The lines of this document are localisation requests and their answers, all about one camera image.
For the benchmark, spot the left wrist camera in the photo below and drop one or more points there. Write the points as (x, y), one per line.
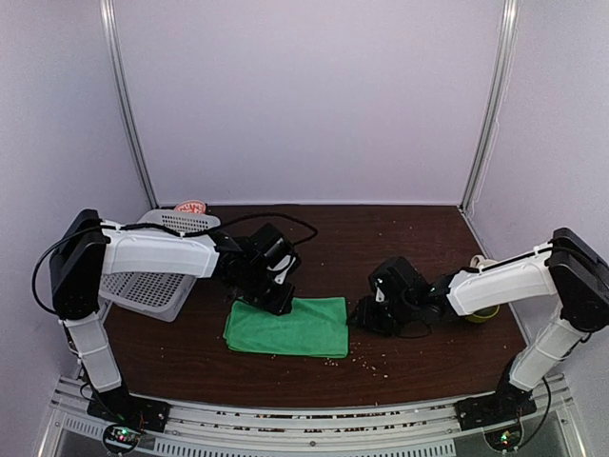
(273, 253)

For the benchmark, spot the green microfiber towel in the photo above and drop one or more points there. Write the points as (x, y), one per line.
(313, 328)

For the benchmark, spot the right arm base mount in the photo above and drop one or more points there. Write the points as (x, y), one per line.
(499, 414)

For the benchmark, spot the white coral pattern mug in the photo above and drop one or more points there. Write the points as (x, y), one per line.
(480, 262)

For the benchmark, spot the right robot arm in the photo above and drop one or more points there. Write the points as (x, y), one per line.
(565, 267)

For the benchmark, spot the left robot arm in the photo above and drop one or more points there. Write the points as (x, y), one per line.
(150, 267)

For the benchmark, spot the green bowl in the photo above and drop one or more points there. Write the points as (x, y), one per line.
(483, 315)

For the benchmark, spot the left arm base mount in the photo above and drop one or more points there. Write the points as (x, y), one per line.
(129, 417)

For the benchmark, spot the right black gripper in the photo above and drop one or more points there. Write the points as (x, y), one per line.
(365, 318)

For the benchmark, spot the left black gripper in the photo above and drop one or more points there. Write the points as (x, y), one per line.
(279, 305)

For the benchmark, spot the white perforated plastic basket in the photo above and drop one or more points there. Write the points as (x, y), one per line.
(157, 295)

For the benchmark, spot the left aluminium frame post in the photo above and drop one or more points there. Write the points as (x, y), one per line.
(110, 28)

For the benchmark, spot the right aluminium frame post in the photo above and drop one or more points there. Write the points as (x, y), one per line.
(497, 90)

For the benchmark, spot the aluminium frame post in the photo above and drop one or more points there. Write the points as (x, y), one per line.
(110, 28)
(497, 90)

